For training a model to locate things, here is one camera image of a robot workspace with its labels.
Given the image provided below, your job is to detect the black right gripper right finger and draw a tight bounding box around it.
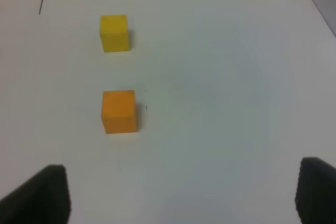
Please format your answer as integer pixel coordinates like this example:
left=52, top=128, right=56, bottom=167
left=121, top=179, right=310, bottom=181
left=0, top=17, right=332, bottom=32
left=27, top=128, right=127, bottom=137
left=295, top=157, right=335, bottom=224

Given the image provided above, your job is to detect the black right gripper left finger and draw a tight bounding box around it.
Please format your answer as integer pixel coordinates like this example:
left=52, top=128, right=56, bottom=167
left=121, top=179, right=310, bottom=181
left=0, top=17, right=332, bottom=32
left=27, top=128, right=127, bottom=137
left=1, top=165, right=71, bottom=223

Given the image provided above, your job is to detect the orange wooden cube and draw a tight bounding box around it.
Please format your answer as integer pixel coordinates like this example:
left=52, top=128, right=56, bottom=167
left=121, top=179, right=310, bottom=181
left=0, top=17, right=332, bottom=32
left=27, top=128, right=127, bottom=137
left=101, top=90, right=138, bottom=134

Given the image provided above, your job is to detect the yellow wooden cube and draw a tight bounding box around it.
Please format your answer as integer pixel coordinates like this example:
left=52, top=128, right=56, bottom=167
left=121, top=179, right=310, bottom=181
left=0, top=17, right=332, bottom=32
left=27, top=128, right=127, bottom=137
left=99, top=15, right=130, bottom=52

